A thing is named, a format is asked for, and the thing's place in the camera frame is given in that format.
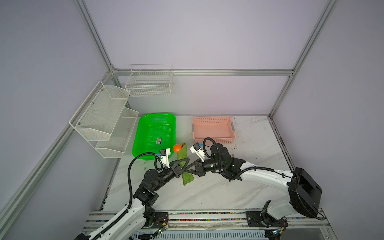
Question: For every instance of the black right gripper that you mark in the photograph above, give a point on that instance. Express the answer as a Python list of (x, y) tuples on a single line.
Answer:
[(199, 171)]

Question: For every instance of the pink perforated plastic basket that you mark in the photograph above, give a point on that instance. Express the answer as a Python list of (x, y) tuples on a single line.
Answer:
[(220, 129)]

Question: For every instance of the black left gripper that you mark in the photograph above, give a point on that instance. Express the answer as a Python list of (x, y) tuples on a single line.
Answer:
[(175, 168)]

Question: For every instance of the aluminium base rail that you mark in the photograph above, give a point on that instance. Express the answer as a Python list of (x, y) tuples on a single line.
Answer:
[(228, 220)]

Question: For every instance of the white mesh two-tier shelf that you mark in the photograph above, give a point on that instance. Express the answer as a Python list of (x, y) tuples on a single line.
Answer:
[(105, 121)]

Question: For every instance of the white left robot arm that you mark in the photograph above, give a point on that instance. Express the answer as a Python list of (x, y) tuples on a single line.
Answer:
[(139, 210)]

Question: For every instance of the bright green plastic basket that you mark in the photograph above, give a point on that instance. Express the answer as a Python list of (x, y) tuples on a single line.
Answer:
[(151, 127)]

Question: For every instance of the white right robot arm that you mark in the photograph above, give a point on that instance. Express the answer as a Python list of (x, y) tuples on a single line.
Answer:
[(302, 193)]

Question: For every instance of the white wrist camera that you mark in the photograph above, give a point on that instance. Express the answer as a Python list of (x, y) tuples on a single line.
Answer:
[(198, 150), (164, 156)]

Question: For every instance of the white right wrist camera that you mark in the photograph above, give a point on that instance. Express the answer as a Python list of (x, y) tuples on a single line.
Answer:
[(198, 150)]

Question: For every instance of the aluminium frame post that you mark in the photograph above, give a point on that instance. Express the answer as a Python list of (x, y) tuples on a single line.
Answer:
[(319, 26)]

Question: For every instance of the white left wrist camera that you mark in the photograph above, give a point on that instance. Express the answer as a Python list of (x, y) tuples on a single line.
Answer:
[(164, 156)]

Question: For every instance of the white wire basket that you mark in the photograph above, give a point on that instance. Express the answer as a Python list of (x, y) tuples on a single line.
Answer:
[(150, 80)]

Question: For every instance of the orange plastic spoon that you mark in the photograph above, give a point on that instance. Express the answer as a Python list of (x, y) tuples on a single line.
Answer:
[(177, 148)]

